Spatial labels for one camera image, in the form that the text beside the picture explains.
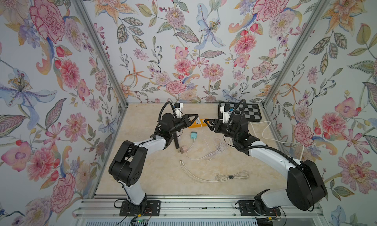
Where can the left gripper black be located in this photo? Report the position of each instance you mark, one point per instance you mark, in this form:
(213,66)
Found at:
(185,121)

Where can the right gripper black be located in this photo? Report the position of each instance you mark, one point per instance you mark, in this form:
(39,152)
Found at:
(217,122)

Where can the teal usb charger adapter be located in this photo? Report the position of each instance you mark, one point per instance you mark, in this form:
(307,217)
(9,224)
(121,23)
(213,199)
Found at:
(193,135)

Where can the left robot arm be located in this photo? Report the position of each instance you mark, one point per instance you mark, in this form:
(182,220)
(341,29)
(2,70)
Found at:
(127,165)

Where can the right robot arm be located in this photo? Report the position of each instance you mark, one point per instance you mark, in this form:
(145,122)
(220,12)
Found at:
(304,187)

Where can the black electric toothbrush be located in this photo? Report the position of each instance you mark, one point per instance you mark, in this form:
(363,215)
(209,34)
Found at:
(176,141)

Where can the orange power strip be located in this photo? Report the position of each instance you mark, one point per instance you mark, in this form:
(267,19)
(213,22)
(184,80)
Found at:
(198,123)

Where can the pink charger adapter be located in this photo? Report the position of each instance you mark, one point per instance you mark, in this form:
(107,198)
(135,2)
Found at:
(183,149)

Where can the black white checkerboard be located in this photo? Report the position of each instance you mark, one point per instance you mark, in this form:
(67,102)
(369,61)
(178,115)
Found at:
(251,111)

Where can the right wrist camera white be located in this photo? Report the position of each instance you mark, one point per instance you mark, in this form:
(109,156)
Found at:
(226,112)

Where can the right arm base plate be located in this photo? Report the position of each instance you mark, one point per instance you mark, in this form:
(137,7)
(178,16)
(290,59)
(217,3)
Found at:
(255,208)

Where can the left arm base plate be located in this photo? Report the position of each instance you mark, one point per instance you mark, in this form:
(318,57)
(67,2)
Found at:
(146,208)

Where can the aluminium front rail frame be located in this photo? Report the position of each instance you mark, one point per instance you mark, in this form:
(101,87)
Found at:
(105,210)

